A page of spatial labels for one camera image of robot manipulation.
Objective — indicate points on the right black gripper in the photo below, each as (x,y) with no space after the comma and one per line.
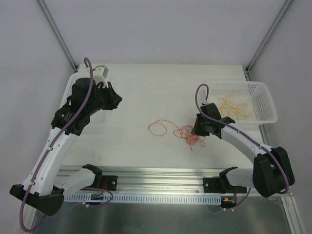
(202,124)

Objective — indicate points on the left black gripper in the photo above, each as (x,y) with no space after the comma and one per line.
(107,96)

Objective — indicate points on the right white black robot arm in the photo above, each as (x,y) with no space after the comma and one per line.
(271,172)

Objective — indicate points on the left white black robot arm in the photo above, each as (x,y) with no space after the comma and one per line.
(40,190)

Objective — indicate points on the left white plastic basket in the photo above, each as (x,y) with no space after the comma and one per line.
(97,120)

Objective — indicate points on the white plastic basket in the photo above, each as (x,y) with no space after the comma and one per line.
(246,102)
(97,120)

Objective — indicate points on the right white plastic basket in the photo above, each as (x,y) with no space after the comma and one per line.
(246,102)

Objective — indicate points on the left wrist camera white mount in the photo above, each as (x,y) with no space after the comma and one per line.
(99,76)

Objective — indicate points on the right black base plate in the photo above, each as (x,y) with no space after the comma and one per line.
(221,186)

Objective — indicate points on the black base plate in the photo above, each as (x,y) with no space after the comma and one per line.
(108,182)
(221,186)

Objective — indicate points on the aluminium mounting rail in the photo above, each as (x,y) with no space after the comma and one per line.
(167,181)

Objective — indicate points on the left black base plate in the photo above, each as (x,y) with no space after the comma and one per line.
(108,182)

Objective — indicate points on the white slotted cable duct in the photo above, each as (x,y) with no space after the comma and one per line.
(145,198)

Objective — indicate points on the left aluminium frame post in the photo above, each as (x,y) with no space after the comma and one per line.
(56,32)

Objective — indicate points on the aluminium frame post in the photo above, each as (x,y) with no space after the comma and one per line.
(271,30)
(56,32)

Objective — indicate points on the right aluminium frame post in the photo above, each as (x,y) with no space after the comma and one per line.
(271,30)

